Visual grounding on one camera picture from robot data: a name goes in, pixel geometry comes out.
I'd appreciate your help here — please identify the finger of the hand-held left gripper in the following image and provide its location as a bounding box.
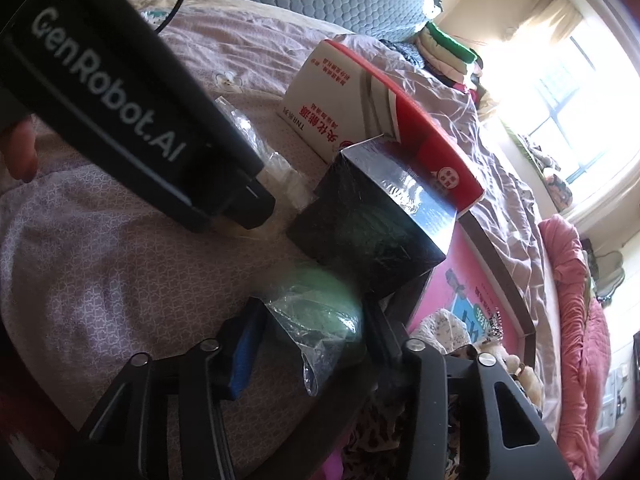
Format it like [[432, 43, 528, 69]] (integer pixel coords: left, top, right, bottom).
[[222, 178, 277, 230]]

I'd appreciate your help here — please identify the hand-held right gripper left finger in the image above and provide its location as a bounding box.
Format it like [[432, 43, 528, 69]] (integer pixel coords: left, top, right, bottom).
[[70, 297, 271, 480]]

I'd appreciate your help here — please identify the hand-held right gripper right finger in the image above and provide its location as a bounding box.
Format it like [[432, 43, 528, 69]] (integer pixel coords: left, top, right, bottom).
[[362, 300, 576, 480]]

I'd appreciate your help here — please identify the pale plush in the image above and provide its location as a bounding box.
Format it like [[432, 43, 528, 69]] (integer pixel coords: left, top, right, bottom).
[[212, 95, 321, 241]]

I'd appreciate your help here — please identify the green soft item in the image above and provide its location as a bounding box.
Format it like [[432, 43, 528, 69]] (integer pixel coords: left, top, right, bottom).
[[260, 266, 366, 398]]

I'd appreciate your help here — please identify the pink framed box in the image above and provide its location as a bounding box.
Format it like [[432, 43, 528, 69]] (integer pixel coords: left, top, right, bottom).
[[385, 210, 538, 411]]

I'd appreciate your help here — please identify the cream teddy bear with crown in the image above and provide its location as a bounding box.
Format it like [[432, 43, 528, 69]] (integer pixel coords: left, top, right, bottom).
[[470, 310, 543, 406]]

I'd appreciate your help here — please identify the person's left hand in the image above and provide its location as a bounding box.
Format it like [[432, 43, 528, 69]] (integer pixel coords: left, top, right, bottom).
[[0, 115, 38, 183]]

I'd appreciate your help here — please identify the white patterned cloth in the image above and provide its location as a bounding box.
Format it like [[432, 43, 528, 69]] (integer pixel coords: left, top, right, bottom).
[[417, 307, 481, 356]]

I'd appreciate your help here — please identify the leopard print cloth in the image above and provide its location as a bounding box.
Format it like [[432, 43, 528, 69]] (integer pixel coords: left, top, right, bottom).
[[345, 395, 466, 480]]

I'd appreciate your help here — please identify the dark blue wrapped box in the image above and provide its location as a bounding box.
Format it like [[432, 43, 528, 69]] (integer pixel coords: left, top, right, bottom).
[[286, 137, 458, 301]]

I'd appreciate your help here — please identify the red and white box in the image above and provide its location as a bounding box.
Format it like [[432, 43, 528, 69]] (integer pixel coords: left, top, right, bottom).
[[276, 39, 486, 211]]

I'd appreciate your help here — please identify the lilac printed quilt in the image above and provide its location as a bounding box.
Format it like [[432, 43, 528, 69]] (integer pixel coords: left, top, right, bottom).
[[0, 0, 566, 441]]

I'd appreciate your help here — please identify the pink ruffled blanket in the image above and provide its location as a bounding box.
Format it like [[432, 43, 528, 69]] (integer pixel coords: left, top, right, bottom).
[[537, 215, 613, 480]]

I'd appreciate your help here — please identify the dark patterned cloth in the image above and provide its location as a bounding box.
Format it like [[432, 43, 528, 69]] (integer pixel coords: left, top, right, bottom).
[[377, 37, 426, 68]]

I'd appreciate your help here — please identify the colourful cloth pile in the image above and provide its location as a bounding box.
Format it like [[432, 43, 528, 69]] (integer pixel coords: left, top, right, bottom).
[[520, 135, 573, 208]]

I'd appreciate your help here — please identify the white drawer cabinet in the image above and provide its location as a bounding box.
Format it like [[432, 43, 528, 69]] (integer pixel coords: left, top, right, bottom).
[[600, 365, 633, 431]]

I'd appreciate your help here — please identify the stack of folded clothes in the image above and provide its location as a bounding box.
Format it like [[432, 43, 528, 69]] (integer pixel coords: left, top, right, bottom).
[[417, 20, 483, 93]]

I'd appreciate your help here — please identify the window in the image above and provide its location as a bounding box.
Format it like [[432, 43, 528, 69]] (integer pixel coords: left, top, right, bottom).
[[520, 20, 626, 176]]

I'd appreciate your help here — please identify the cream curtain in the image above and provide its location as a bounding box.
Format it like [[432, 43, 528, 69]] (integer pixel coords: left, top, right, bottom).
[[492, 0, 586, 61]]

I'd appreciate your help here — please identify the wavy frame mirror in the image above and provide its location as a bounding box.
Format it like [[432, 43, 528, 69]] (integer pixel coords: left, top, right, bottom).
[[587, 250, 626, 306]]

